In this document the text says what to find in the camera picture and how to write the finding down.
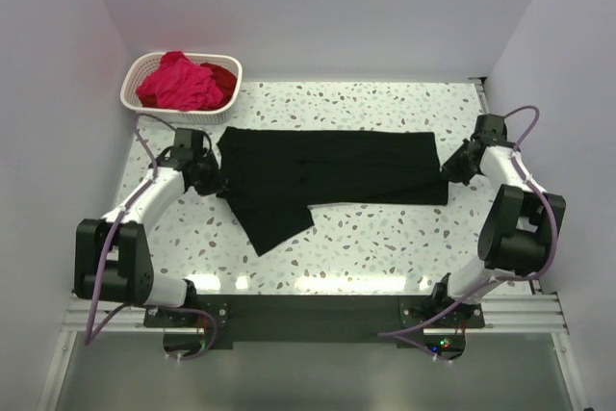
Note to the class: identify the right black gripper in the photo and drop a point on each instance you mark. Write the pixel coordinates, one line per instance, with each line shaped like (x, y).
(455, 168)

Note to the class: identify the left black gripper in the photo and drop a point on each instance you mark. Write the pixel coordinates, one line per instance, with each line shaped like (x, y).
(208, 180)

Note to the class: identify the black t shirt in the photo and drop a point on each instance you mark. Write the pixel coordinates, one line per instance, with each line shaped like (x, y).
(275, 177)

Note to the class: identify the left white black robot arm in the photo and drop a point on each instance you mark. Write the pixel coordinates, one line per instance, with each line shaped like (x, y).
(112, 257)

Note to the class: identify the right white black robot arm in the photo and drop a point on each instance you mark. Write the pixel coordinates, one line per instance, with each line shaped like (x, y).
(519, 236)

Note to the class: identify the pink crumpled t shirt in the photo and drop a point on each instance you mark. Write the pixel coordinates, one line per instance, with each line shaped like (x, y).
(180, 85)

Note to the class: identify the dark red crumpled t shirt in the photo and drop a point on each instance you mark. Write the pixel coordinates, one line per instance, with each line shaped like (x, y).
(225, 80)

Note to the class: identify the white plastic laundry basket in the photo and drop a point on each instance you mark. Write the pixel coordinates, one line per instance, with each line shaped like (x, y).
(148, 63)

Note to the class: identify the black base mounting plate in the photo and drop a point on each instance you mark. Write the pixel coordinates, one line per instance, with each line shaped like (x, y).
(227, 320)

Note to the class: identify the aluminium extrusion rail frame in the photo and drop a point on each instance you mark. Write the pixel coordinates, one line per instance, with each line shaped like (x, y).
(520, 359)

